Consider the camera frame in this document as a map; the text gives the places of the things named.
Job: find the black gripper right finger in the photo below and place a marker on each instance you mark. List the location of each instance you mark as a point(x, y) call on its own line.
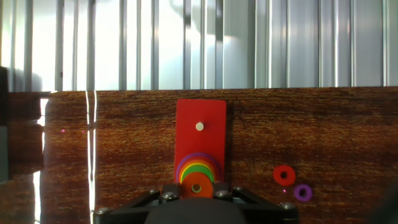
point(264, 210)

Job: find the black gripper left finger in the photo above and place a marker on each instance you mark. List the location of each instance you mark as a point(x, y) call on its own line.
point(133, 208)

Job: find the wooden Hanoi peg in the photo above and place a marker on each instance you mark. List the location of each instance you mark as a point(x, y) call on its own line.
point(196, 188)
point(199, 126)

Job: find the red Hanoi base board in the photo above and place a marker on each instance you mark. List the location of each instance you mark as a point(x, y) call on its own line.
point(200, 140)

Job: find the glossy wood grain board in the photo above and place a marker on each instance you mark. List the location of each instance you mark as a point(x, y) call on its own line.
point(311, 130)

